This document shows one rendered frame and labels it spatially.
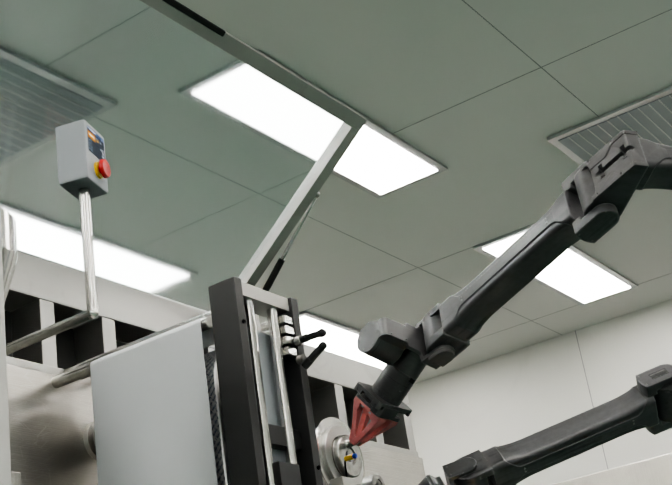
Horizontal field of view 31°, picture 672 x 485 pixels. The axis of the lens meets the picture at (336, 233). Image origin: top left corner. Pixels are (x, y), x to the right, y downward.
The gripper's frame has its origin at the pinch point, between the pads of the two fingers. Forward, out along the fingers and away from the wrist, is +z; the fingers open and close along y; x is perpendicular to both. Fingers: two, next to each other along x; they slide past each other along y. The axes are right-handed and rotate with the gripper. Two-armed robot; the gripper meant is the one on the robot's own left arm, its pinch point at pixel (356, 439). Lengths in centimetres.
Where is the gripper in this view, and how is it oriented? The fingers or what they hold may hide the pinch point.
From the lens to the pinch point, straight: 213.8
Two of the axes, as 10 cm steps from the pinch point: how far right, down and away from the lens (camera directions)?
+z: -5.3, 8.4, 1.3
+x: -6.2, -4.9, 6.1
